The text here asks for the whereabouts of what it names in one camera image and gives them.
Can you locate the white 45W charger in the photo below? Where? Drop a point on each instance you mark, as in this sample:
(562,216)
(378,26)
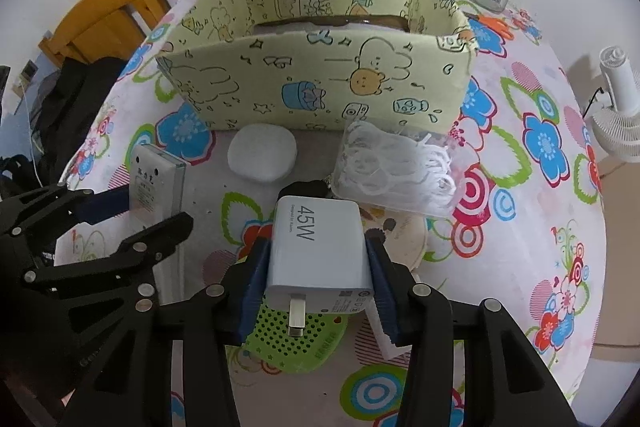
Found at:
(318,260)

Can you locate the white standing fan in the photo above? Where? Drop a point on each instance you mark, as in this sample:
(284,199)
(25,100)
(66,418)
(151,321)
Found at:
(616,124)

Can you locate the yellow cartoon storage box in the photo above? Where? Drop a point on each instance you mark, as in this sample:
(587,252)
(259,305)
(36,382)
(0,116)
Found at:
(314,64)

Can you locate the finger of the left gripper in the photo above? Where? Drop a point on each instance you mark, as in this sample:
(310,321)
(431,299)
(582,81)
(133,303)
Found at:
(105,282)
(65,206)

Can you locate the white Mingyi charger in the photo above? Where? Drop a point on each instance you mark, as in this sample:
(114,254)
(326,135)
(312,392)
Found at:
(388,350)

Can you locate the white power strip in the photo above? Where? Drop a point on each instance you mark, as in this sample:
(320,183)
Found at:
(155,194)

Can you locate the round cream compact case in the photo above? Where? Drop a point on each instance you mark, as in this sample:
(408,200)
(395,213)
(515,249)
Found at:
(404,234)

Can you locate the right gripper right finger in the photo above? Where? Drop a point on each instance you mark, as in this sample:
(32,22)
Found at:
(506,383)

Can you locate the floral tablecloth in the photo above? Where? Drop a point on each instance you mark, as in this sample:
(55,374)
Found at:
(529,230)

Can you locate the orange scissors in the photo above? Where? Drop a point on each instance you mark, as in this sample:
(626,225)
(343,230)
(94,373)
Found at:
(500,27)

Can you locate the black key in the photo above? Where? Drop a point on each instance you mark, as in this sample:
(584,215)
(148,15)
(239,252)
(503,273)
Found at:
(313,188)

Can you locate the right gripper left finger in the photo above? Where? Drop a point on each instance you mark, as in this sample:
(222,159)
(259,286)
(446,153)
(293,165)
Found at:
(221,315)

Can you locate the white oval pebble case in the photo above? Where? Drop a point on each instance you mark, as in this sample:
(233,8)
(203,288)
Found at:
(263,153)

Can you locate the clear bag of floss picks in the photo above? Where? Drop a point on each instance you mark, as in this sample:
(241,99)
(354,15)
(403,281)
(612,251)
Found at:
(398,167)

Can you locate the green panda speaker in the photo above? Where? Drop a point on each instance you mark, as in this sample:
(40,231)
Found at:
(275,349)

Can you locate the wooden chair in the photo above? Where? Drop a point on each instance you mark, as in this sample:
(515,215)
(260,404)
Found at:
(94,29)

